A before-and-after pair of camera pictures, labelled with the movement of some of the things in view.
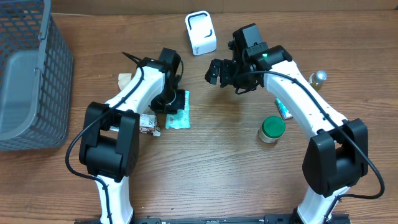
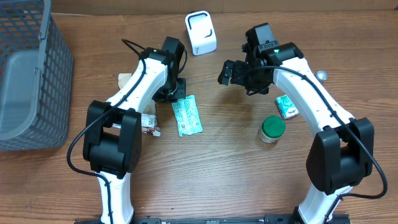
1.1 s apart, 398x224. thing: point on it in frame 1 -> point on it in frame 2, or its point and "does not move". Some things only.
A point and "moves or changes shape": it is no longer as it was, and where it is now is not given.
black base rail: [272, 219] does not move
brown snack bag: [148, 123] does not move
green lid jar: [272, 128] does not move
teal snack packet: [181, 119] moves or changes shape
